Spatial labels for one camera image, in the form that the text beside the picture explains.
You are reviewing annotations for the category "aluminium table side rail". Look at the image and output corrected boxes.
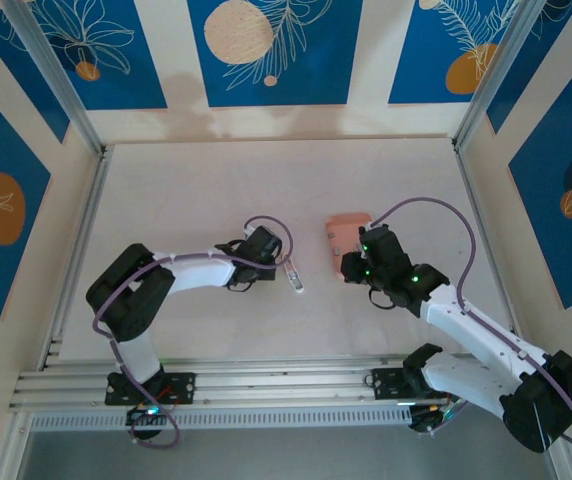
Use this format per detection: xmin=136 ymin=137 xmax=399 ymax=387
xmin=451 ymin=142 xmax=530 ymax=361
xmin=40 ymin=144 xmax=115 ymax=371

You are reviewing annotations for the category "pink plastic tray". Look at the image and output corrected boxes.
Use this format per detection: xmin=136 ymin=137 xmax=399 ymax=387
xmin=324 ymin=213 xmax=373 ymax=285

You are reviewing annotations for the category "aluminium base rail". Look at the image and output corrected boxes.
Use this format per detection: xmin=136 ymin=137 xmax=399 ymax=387
xmin=8 ymin=353 xmax=557 ymax=415

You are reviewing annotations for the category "white slotted cable duct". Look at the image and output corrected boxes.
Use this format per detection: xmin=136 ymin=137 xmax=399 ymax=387
xmin=30 ymin=407 xmax=415 ymax=432

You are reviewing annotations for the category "black controller board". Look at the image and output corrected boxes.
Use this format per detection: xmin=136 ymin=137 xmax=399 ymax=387
xmin=124 ymin=403 xmax=167 ymax=442
xmin=408 ymin=402 xmax=460 ymax=436

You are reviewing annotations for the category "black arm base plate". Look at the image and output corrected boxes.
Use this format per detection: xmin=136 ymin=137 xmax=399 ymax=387
xmin=371 ymin=367 xmax=465 ymax=401
xmin=104 ymin=372 xmax=198 ymax=407

